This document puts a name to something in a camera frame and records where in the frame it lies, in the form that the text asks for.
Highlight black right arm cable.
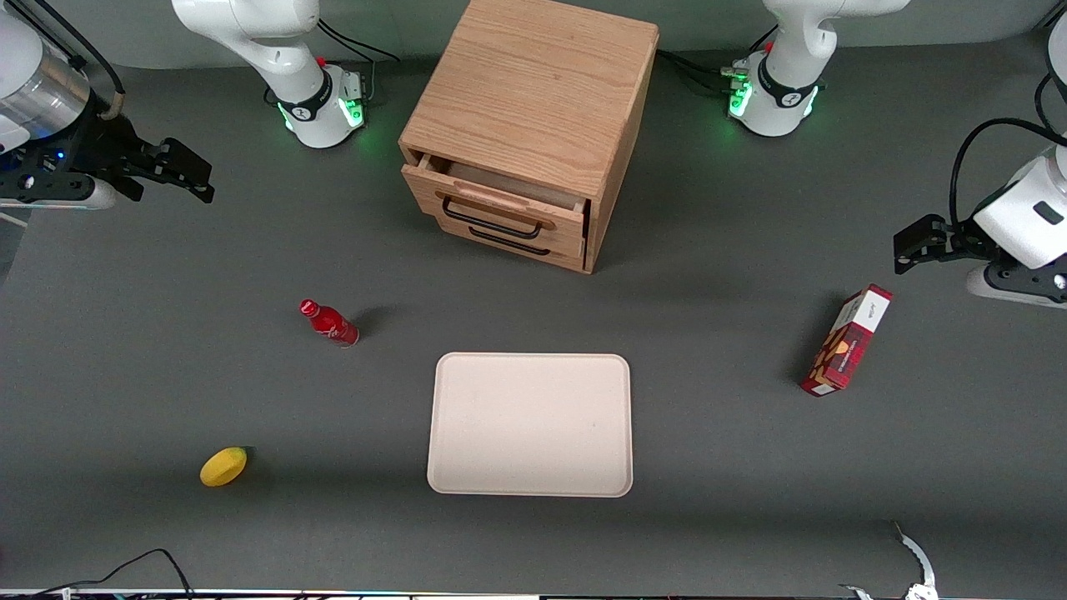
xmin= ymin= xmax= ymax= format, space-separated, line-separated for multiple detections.
xmin=15 ymin=0 xmax=128 ymax=118

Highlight black table edge cable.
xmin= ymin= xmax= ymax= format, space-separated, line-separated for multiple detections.
xmin=0 ymin=547 xmax=198 ymax=600

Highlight black right base cables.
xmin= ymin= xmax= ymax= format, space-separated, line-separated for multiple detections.
xmin=315 ymin=17 xmax=403 ymax=108

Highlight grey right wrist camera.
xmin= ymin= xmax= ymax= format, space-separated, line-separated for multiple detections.
xmin=0 ymin=173 xmax=118 ymax=211

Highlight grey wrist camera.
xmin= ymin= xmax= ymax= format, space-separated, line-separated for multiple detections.
xmin=0 ymin=173 xmax=118 ymax=211
xmin=965 ymin=260 xmax=1067 ymax=311

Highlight red and white carton box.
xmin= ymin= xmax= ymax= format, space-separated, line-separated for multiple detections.
xmin=799 ymin=283 xmax=894 ymax=398

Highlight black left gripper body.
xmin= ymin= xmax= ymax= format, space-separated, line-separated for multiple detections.
xmin=940 ymin=215 xmax=994 ymax=264

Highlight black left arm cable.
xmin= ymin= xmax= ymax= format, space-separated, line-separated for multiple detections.
xmin=949 ymin=73 xmax=1067 ymax=228

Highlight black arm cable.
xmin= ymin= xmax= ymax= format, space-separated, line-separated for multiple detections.
xmin=15 ymin=0 xmax=128 ymax=118
xmin=949 ymin=73 xmax=1067 ymax=228

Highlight red coke bottle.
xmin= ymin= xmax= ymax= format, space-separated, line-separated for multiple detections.
xmin=299 ymin=299 xmax=361 ymax=348

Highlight black base cables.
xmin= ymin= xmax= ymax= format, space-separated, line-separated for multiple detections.
xmin=315 ymin=17 xmax=403 ymax=108
xmin=657 ymin=25 xmax=781 ymax=94

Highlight wooden drawer with short handle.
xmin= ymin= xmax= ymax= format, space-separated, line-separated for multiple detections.
xmin=433 ymin=215 xmax=589 ymax=275

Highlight beige plastic tray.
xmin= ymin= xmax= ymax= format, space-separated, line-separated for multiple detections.
xmin=426 ymin=352 xmax=634 ymax=498

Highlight wooden drawer cabinet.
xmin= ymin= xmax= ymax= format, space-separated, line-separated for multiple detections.
xmin=398 ymin=0 xmax=661 ymax=276

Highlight black left base cables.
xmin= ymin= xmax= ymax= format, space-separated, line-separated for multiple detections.
xmin=657 ymin=25 xmax=781 ymax=94

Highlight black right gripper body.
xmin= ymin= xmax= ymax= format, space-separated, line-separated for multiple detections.
xmin=52 ymin=112 xmax=173 ymax=202

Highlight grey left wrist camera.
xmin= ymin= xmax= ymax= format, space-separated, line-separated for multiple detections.
xmin=965 ymin=260 xmax=1067 ymax=311

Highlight wooden drawer with long handle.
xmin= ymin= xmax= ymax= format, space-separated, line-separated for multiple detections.
xmin=402 ymin=152 xmax=592 ymax=261

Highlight yellow lemon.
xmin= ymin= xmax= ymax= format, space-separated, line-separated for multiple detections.
xmin=199 ymin=447 xmax=249 ymax=488

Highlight white curved plastic strip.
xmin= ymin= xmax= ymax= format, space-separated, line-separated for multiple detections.
xmin=837 ymin=521 xmax=939 ymax=600

